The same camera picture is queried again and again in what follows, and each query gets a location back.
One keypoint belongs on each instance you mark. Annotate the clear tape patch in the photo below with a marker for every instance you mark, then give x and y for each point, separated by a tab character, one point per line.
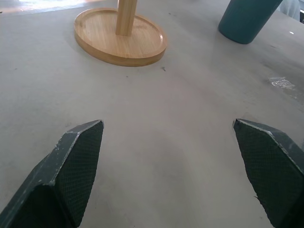
282	83

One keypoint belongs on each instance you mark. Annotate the teal cup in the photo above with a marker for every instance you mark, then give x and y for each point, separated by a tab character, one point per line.
244	21

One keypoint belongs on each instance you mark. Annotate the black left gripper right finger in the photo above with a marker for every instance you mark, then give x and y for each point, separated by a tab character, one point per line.
273	166

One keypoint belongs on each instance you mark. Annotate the bamboo stand with round base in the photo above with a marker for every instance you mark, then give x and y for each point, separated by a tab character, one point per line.
123	40

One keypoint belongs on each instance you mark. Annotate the white cloth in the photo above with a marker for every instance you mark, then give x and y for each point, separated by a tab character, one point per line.
293	8

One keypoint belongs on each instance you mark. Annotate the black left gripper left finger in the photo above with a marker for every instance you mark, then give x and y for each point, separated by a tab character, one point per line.
59	175

